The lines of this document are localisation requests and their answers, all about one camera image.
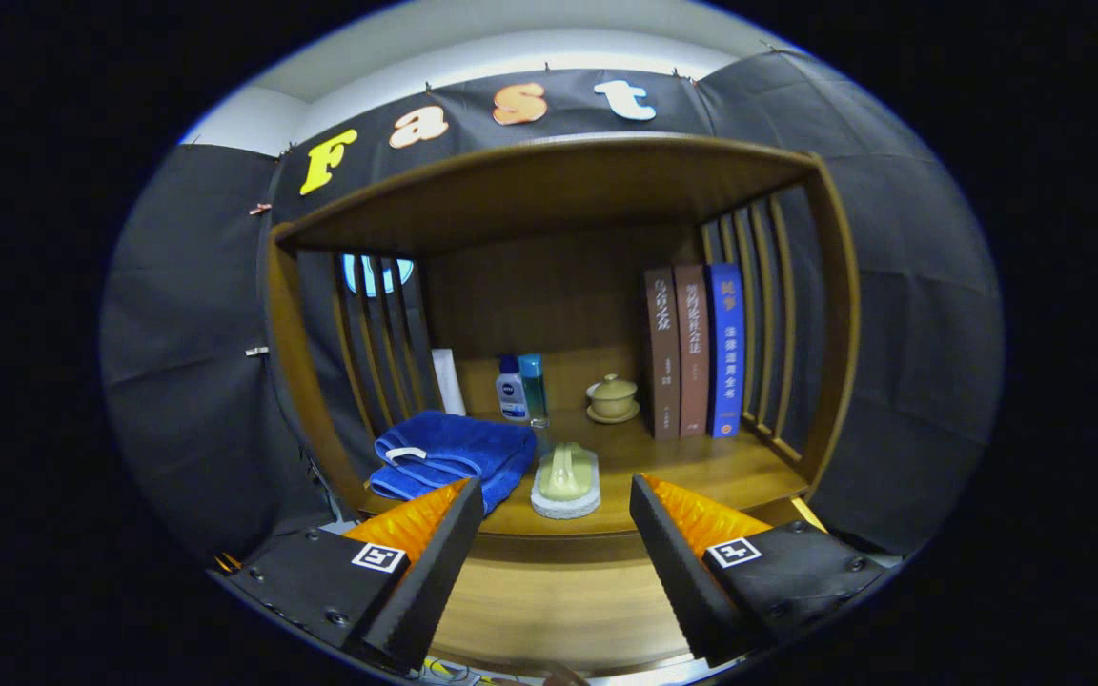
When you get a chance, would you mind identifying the wooden drawer with black knob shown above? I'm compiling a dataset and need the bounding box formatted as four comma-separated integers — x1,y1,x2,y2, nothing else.
425,495,831,679

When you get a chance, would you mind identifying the wooden countertop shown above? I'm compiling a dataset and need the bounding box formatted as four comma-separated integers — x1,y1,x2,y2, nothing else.
358,410,809,539

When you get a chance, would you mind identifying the dark brown book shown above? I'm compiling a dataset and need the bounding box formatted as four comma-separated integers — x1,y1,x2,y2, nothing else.
643,268,682,441

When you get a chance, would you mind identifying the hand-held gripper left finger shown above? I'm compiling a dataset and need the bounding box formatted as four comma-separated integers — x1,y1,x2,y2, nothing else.
225,478,485,673

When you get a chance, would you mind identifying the floor cable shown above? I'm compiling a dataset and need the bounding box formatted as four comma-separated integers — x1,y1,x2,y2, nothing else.
420,656,483,685

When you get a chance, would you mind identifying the beige lidded teacup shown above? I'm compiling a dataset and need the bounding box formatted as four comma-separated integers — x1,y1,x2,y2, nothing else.
585,373,641,425

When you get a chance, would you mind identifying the white bottle with blue cap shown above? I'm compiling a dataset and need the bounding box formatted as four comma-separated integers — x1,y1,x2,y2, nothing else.
495,354,530,423

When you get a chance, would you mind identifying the reddish brown book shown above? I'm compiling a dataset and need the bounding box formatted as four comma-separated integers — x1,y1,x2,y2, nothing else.
673,265,711,438

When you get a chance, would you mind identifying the black backdrop cloth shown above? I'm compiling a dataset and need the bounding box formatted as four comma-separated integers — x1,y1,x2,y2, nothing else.
99,48,1005,573

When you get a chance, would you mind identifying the teal bottle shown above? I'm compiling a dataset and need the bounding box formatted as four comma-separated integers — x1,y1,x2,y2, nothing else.
518,353,552,430

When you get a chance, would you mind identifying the brown wooden cabinet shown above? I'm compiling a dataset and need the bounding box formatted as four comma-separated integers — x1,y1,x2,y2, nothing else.
263,133,863,677

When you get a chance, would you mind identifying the white tube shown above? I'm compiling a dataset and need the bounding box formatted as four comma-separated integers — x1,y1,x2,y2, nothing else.
430,348,467,417

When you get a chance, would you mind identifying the folded blue towel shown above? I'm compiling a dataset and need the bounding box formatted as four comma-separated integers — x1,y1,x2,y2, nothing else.
368,411,538,515

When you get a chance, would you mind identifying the blue book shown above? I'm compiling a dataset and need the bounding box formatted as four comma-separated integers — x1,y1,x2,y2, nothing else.
705,263,746,439

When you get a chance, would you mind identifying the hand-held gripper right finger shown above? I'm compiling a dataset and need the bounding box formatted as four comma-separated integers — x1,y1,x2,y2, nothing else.
628,474,893,670

